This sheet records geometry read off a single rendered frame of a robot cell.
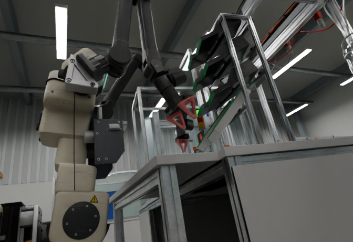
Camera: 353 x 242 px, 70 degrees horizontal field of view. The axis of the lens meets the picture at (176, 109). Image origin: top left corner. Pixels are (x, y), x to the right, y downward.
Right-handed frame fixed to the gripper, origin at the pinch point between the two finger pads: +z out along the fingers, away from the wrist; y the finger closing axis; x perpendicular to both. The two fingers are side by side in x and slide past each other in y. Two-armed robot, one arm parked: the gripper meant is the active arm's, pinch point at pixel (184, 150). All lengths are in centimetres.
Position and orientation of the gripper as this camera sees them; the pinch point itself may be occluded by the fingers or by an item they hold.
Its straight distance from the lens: 155.4
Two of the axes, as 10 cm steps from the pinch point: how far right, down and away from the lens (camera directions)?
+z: 1.4, 9.0, -4.1
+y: -2.8, 4.4, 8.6
